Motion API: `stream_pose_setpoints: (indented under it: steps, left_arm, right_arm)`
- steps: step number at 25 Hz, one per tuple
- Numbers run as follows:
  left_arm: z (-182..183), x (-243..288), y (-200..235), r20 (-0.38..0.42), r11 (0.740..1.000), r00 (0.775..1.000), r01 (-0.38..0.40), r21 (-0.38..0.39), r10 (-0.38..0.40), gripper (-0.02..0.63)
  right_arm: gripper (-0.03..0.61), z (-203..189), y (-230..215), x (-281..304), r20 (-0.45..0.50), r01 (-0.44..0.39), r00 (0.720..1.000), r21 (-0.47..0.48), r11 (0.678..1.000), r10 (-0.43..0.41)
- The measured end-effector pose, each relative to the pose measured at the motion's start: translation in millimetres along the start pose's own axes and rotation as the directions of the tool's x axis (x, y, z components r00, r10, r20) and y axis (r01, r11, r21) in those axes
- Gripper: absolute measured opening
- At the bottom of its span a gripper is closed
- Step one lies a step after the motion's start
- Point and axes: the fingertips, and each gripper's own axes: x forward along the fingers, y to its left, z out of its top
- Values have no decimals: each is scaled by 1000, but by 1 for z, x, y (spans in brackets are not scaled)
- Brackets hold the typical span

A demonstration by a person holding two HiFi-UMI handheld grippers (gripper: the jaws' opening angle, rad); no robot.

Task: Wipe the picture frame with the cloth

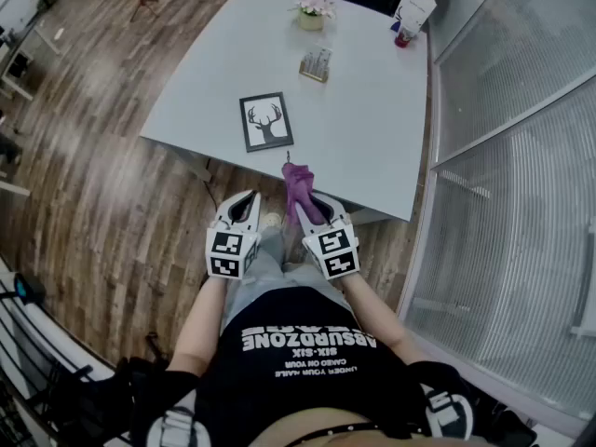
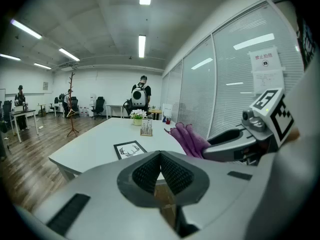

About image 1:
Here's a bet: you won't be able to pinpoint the white paper bag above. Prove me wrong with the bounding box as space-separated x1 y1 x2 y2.
392 0 440 33

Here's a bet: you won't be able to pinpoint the pink flowers in pot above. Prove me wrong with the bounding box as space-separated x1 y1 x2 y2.
291 0 338 32

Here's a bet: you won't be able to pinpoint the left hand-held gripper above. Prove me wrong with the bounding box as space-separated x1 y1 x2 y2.
206 189 263 280

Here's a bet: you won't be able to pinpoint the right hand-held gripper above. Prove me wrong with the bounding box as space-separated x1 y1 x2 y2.
292 191 363 281

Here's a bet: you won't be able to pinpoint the purple cleaning cloth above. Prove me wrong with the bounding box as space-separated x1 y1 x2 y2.
280 150 323 228

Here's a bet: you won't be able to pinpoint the wooden card holder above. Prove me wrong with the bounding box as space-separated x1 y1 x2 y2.
298 47 334 84

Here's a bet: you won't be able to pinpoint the white table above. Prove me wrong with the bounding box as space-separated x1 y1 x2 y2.
139 0 430 224

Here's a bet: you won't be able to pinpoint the black printed t-shirt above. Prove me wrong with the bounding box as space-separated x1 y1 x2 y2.
129 286 477 447

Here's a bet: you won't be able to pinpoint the person's left forearm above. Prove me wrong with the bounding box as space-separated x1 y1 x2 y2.
165 273 230 377

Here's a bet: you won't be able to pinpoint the black metal rack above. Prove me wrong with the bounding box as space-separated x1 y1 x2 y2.
0 256 134 447

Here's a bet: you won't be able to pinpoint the black framed deer picture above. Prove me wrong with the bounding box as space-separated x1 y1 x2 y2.
238 91 295 154

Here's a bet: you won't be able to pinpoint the person's right forearm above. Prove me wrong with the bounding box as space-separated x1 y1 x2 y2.
341 271 432 368

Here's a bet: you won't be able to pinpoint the red cup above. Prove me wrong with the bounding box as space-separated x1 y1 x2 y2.
393 25 416 49

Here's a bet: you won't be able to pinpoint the grey jeans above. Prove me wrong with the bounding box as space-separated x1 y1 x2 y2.
224 223 356 331

